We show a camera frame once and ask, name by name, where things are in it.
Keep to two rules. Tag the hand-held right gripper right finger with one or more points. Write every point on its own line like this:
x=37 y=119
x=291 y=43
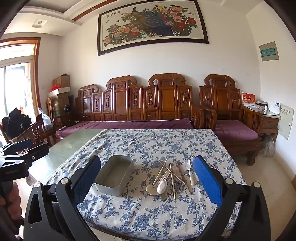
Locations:
x=208 y=183

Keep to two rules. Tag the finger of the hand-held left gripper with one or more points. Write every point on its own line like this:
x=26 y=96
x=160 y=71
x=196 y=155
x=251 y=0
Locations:
x=22 y=144
x=37 y=151

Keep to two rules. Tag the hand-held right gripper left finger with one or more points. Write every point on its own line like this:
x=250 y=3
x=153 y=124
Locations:
x=87 y=178

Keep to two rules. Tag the white plastic fork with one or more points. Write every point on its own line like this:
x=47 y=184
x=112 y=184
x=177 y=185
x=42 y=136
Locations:
x=191 y=178

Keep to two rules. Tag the rectangular metal tray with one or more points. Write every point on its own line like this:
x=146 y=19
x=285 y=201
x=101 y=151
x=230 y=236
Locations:
x=113 y=176

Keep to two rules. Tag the light wooden chopstick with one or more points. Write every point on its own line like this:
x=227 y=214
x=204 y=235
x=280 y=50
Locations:
x=171 y=172
x=172 y=183
x=161 y=169

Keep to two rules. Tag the metal spoon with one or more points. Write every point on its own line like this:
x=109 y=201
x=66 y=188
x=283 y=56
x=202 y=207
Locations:
x=164 y=197

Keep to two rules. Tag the large white spoon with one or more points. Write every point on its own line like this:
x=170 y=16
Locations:
x=151 y=188

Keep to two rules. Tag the person's left hand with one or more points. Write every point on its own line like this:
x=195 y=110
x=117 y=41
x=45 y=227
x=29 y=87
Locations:
x=16 y=194

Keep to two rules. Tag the carved wooden chair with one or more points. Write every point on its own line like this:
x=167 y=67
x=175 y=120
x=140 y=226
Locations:
x=34 y=132

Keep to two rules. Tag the black clothing pile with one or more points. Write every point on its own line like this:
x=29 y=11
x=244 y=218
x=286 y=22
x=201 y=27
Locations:
x=16 y=122

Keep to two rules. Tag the clear plastic bag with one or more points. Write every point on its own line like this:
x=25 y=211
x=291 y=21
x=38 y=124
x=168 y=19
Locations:
x=46 y=121

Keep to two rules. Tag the black desk lamp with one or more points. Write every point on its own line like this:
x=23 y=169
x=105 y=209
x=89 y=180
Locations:
x=67 y=111

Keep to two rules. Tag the stacked cardboard boxes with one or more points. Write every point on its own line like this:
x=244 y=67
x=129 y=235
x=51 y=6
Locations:
x=62 y=102

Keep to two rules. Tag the purple armchair cushion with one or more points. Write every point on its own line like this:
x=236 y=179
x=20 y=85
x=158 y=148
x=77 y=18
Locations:
x=233 y=129

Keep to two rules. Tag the blue floral tablecloth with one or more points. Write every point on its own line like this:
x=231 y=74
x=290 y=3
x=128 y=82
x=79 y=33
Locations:
x=161 y=143

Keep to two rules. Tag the white lidded box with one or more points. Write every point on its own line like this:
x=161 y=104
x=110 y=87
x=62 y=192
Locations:
x=62 y=90

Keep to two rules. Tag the grey fluffy duster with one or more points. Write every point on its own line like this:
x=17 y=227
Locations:
x=267 y=144

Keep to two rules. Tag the long purple sofa cushion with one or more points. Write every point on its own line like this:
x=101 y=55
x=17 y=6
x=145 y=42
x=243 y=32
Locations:
x=138 y=124

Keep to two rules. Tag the brown cardboard box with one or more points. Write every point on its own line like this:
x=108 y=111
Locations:
x=61 y=80

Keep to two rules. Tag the long carved wooden sofa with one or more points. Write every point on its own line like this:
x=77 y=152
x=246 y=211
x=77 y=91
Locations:
x=122 y=102

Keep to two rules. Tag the wooden side table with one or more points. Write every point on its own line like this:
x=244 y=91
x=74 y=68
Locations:
x=269 y=122

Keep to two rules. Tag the carved wooden armchair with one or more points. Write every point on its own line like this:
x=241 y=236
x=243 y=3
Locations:
x=219 y=97

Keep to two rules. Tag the red desk calendar card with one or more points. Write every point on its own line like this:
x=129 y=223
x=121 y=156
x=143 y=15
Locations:
x=248 y=99

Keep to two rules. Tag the tissue box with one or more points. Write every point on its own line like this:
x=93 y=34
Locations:
x=261 y=105

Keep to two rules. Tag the white tabletop device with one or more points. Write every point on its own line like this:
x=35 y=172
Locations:
x=274 y=107

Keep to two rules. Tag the framed peacock flower painting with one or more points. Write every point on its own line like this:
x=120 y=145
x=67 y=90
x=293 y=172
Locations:
x=150 y=23

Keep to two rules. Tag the wooden window frame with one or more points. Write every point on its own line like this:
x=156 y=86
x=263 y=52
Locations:
x=34 y=69

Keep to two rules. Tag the white wall panel door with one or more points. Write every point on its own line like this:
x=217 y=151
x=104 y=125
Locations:
x=285 y=122

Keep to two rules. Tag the grey wall electrical box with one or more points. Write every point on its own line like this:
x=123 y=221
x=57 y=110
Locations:
x=268 y=51

